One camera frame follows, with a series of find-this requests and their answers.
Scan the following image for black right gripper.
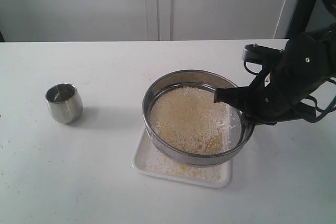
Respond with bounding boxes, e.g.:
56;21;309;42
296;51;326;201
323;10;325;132
214;34;333;126

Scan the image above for yellow and white grains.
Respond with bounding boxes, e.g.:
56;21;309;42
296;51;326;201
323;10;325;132
150;87;241;155

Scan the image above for round metal sieve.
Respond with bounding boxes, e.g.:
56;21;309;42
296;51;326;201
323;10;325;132
142;69;256;168

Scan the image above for stainless steel cup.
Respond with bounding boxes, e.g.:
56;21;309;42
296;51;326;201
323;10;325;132
45;83;83;124

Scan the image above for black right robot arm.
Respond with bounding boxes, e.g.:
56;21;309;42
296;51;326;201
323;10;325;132
214;0;335;125

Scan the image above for fine yellow sifted grains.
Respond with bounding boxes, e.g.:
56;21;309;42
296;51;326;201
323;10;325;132
143;143;222;182

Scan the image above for white square tray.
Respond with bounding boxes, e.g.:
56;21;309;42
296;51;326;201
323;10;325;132
132;129;232;188

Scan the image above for white cabinet doors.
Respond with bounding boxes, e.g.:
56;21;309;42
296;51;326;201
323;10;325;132
1;0;297;41

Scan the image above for dark right wrist camera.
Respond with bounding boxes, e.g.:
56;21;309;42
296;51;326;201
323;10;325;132
242;44;284;65

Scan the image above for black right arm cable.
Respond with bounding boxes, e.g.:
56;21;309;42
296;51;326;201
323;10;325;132
244;60;336;124

